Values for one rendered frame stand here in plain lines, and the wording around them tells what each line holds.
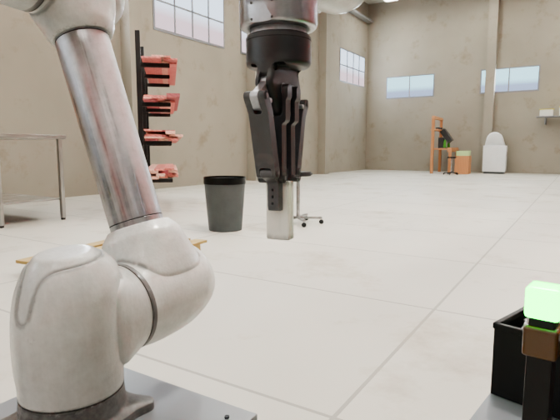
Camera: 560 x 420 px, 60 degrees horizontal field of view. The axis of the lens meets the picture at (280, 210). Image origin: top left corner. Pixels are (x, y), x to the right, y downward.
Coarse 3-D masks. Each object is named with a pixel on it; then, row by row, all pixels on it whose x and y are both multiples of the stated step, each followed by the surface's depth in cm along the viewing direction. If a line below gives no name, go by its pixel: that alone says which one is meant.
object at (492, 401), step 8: (488, 400) 73; (496, 400) 73; (504, 400) 73; (480, 408) 70; (488, 408) 70; (496, 408) 70; (504, 408) 70; (512, 408) 70; (520, 408) 70; (472, 416) 69; (480, 416) 69; (488, 416) 69; (496, 416) 69; (504, 416) 69; (512, 416) 69; (520, 416) 69
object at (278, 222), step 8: (288, 184) 56; (288, 192) 56; (288, 200) 56; (288, 208) 56; (272, 216) 57; (280, 216) 57; (288, 216) 57; (272, 224) 57; (280, 224) 57; (288, 224) 57; (272, 232) 58; (280, 232) 57; (288, 232) 57
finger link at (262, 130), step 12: (264, 96) 50; (252, 108) 51; (264, 108) 51; (252, 120) 52; (264, 120) 51; (252, 132) 53; (264, 132) 52; (252, 144) 53; (264, 144) 52; (276, 144) 53; (264, 156) 53; (276, 156) 53; (276, 168) 53
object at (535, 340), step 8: (528, 328) 60; (536, 328) 59; (544, 328) 59; (528, 336) 60; (536, 336) 59; (544, 336) 59; (552, 336) 58; (528, 344) 60; (536, 344) 59; (544, 344) 59; (552, 344) 58; (528, 352) 60; (536, 352) 59; (544, 352) 59; (552, 352) 58; (552, 360) 58
